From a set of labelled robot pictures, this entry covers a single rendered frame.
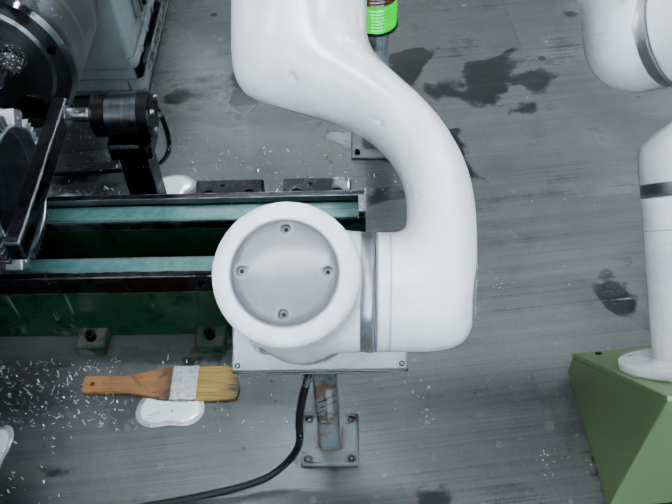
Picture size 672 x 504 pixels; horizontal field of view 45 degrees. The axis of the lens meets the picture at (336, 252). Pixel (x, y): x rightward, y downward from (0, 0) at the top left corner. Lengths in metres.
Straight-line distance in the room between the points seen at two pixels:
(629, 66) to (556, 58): 0.62
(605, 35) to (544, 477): 0.51
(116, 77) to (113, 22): 0.11
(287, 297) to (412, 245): 0.09
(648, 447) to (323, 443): 0.37
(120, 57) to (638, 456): 1.01
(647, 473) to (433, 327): 0.51
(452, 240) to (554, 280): 0.71
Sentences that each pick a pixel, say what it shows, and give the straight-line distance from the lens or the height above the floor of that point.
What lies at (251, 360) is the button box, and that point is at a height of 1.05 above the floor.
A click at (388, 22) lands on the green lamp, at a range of 1.19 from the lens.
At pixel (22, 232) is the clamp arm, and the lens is 1.01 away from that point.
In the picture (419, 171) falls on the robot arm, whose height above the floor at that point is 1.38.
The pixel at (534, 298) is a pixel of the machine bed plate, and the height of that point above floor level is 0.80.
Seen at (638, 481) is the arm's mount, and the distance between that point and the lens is 0.98.
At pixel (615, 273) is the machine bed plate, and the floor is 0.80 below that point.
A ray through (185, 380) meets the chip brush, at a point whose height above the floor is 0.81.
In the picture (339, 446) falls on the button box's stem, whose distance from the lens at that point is 1.02.
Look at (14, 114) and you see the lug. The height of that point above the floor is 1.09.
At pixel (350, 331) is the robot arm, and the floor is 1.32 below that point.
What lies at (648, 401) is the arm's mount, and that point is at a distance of 0.87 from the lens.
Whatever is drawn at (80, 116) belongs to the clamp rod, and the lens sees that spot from 1.14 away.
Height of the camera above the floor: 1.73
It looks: 50 degrees down
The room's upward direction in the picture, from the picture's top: 3 degrees counter-clockwise
